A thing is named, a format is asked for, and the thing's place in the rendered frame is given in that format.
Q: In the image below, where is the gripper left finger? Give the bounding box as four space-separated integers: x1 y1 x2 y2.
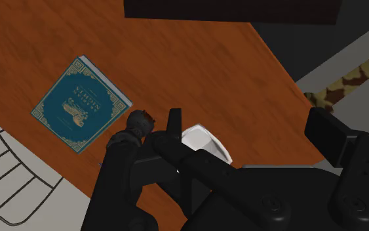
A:
81 108 292 231

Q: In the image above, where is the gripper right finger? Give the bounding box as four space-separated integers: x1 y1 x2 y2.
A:
304 106 369 231

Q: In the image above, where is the white cup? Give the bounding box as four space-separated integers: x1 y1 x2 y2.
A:
180 123 233 166

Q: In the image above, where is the dark bust figure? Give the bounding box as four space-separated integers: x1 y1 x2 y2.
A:
106 109 157 148

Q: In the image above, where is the brown wooden table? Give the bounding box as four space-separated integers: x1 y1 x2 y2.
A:
0 0 326 231

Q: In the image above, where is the teal hardcover book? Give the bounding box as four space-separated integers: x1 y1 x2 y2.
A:
30 54 134 155

